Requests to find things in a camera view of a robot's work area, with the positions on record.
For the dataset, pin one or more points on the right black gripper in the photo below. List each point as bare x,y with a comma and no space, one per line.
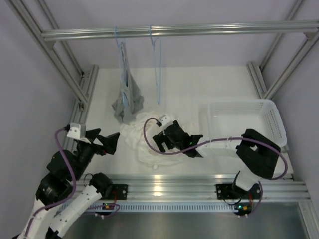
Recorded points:
160,139

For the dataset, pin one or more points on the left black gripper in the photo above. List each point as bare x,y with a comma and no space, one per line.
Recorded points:
109,142

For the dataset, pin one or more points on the white tank top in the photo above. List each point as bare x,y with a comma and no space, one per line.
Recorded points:
139,139

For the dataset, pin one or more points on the blue wire hanger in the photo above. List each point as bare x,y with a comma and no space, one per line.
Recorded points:
122,65
157,53

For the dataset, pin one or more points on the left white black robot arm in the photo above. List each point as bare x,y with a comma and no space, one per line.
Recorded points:
59,185

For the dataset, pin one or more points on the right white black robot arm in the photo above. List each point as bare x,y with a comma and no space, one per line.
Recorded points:
258,154

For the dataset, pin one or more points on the grey tank top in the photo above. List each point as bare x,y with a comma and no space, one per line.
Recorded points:
135,99

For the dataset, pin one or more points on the clear plastic basket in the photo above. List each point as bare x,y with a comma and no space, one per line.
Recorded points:
226,118

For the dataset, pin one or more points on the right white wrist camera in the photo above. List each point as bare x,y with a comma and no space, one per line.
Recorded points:
164,121

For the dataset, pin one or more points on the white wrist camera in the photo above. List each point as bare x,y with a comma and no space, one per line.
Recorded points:
164,121
76,131

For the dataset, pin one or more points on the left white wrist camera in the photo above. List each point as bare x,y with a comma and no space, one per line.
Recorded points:
76,131

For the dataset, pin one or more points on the aluminium frame left posts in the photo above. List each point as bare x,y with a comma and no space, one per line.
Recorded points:
80,81

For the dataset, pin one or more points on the aluminium frame posts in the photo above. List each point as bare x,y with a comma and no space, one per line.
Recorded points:
285,52
80,81

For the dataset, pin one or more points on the slotted cable duct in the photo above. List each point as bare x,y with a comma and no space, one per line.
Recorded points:
126,206

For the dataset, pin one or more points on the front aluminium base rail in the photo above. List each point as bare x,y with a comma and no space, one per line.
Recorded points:
201,188

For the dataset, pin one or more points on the aluminium hanging rail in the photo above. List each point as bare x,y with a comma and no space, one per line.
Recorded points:
182,30

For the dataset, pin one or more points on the aluminium frame right posts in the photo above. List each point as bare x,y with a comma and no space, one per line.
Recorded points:
285,52

